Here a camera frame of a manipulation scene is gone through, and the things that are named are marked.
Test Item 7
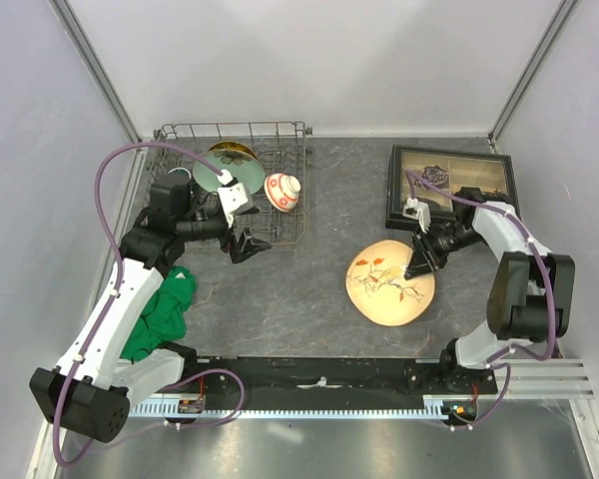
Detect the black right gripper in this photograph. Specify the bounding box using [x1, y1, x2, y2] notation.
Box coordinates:
[404, 222, 484, 279]

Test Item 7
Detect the cream bird plate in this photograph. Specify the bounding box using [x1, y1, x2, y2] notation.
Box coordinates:
[345, 239, 435, 327]

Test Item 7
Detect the green flower plate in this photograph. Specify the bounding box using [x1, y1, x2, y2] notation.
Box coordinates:
[192, 149, 266, 194]

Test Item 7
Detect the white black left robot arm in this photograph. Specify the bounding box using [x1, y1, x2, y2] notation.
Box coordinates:
[29, 171, 269, 443]

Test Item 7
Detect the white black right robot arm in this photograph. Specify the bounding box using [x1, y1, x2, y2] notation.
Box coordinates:
[345, 188, 575, 393]

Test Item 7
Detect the white orange patterned bowl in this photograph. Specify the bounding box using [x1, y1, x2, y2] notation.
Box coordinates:
[264, 173, 301, 213]

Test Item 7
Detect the black glass-lid display box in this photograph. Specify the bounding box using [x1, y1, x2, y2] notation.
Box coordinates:
[384, 145, 518, 231]

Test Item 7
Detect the yellow patterned plate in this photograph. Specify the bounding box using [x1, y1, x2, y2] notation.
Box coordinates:
[209, 141, 257, 164]

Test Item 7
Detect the dark teal mug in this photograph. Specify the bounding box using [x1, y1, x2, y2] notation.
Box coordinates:
[169, 168, 192, 180]

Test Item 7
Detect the green cloth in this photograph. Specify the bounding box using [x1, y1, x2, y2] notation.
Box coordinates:
[120, 266, 197, 363]

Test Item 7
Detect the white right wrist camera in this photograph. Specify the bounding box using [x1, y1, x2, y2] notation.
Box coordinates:
[402, 197, 431, 233]

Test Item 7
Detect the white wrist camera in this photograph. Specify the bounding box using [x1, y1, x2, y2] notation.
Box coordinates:
[218, 182, 255, 217]
[402, 197, 431, 233]

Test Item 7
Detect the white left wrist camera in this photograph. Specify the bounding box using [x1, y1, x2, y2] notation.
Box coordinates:
[218, 182, 255, 217]

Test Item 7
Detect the grey wire dish rack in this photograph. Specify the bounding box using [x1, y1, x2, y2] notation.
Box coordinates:
[135, 121, 312, 248]

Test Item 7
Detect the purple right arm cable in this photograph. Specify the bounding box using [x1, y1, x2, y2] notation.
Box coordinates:
[403, 169, 563, 433]

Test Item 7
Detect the slotted cable duct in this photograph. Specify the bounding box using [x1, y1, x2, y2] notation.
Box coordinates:
[129, 396, 476, 420]

